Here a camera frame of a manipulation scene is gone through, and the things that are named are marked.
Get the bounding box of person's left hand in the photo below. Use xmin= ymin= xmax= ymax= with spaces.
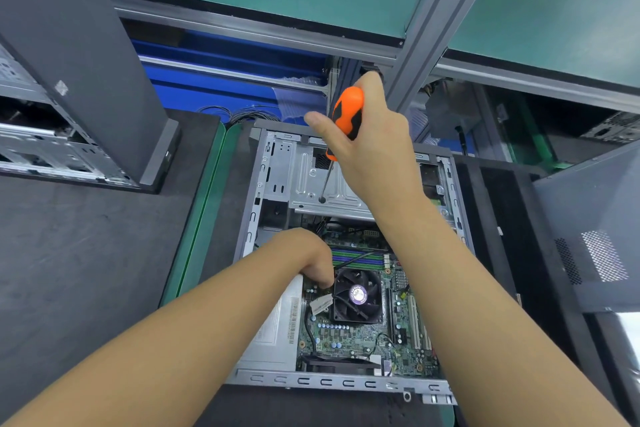
xmin=270 ymin=228 xmax=336 ymax=291

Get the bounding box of person's right hand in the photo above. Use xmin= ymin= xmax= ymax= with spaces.
xmin=303 ymin=70 xmax=426 ymax=218

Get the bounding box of silver computer case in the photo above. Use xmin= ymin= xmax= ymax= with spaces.
xmin=0 ymin=0 xmax=183 ymax=193

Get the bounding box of thick aluminium frame post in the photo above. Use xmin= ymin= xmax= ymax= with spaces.
xmin=383 ymin=0 xmax=513 ymax=115

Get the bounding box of black divided foam tray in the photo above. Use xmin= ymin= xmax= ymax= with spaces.
xmin=445 ymin=151 xmax=640 ymax=427

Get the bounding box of dark grey computer case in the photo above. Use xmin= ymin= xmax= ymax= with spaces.
xmin=222 ymin=121 xmax=476 ymax=408

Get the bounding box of grey case side panel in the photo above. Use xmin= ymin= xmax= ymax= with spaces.
xmin=532 ymin=139 xmax=640 ymax=315

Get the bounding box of silver power supply unit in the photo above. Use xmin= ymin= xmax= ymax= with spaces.
xmin=235 ymin=276 xmax=304 ymax=375

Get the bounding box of clear plastic bag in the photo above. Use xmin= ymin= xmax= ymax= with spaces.
xmin=408 ymin=96 xmax=466 ymax=151

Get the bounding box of distant computer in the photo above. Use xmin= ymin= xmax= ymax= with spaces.
xmin=582 ymin=111 xmax=640 ymax=145

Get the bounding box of black CPU fan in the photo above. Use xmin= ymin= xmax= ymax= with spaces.
xmin=332 ymin=266 xmax=384 ymax=325

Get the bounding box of orange-handled long tool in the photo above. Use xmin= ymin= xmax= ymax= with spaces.
xmin=316 ymin=84 xmax=367 ymax=205

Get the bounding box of person's right forearm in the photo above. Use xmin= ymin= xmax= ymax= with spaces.
xmin=385 ymin=193 xmax=631 ymax=427

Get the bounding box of blue plastic crate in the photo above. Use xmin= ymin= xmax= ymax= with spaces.
xmin=130 ymin=31 xmax=336 ymax=127

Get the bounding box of person's left forearm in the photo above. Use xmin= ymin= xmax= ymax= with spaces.
xmin=5 ymin=242 xmax=323 ymax=427

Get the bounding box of green motherboard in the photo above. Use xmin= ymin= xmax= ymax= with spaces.
xmin=298 ymin=222 xmax=443 ymax=378

